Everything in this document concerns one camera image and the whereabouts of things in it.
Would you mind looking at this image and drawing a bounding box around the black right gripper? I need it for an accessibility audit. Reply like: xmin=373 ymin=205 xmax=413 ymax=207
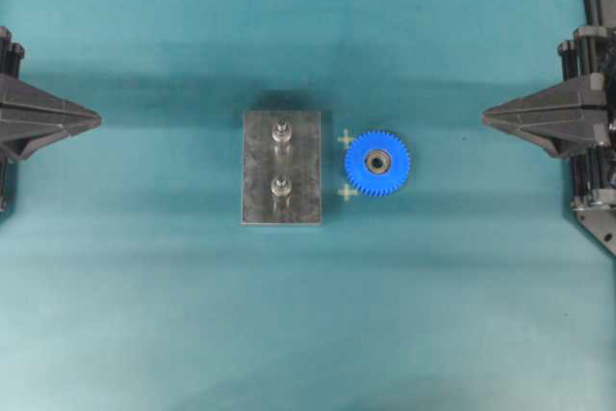
xmin=482 ymin=25 xmax=615 ymax=208

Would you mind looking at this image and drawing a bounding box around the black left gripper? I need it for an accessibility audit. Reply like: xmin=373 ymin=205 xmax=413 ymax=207
xmin=0 ymin=25 xmax=102 ymax=213

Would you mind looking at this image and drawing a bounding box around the large blue plastic gear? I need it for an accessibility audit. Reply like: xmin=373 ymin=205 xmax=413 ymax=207
xmin=344 ymin=130 xmax=411 ymax=196

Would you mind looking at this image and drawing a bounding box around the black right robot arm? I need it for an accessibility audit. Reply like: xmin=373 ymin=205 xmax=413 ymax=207
xmin=481 ymin=0 xmax=615 ymax=252

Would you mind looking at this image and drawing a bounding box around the upper steel shaft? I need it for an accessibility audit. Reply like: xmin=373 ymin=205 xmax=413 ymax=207
xmin=271 ymin=117 xmax=293 ymax=143

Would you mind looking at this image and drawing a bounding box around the steel shaft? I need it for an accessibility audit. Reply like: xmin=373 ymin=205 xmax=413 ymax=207
xmin=271 ymin=117 xmax=293 ymax=143
xmin=270 ymin=175 xmax=293 ymax=197

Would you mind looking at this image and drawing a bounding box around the lower steel shaft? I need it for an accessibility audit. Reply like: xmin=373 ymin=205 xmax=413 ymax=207
xmin=270 ymin=175 xmax=293 ymax=197

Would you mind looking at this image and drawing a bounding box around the grey metal base plate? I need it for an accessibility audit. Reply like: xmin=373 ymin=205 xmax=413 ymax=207
xmin=241 ymin=110 xmax=322 ymax=225

